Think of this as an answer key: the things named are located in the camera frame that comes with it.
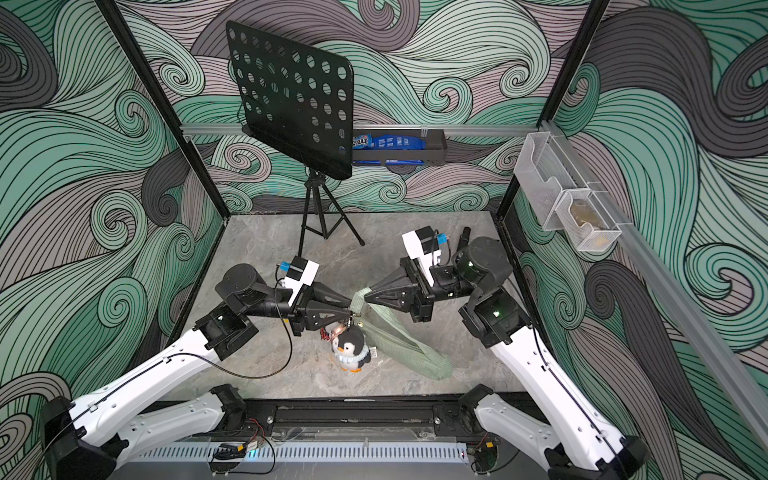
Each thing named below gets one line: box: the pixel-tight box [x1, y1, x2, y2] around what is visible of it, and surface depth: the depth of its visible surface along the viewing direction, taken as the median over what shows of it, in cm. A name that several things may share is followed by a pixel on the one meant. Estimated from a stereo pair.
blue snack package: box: [352, 134, 426, 150], surface depth 94 cm
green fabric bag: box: [349, 287, 453, 381], surface depth 59 cm
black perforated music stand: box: [227, 20, 365, 257], surface depth 68 cm
